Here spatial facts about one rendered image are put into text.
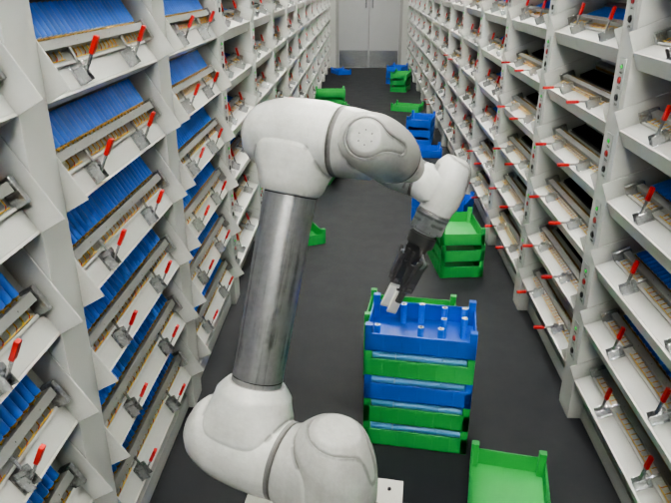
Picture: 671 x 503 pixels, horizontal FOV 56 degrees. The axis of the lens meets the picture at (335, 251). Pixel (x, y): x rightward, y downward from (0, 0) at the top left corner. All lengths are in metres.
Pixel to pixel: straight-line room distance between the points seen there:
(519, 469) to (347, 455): 0.86
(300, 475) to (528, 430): 1.05
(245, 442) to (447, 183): 0.82
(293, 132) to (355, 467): 0.60
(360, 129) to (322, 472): 0.59
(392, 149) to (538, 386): 1.37
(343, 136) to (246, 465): 0.62
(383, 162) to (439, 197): 0.57
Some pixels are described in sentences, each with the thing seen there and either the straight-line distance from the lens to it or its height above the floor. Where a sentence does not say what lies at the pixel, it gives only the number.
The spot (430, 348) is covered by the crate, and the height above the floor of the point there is 0.34.
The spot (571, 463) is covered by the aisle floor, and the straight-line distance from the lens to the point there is 2.00.
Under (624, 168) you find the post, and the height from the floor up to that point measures 0.81.
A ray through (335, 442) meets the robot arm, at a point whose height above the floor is 0.52.
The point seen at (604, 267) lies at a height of 0.53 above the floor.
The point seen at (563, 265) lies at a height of 0.35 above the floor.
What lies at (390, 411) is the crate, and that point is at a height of 0.12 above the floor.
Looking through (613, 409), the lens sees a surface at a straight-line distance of 1.96.
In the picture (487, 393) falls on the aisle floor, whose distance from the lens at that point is 2.20.
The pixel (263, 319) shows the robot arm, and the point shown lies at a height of 0.68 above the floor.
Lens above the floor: 1.26
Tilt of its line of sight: 23 degrees down
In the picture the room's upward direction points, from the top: straight up
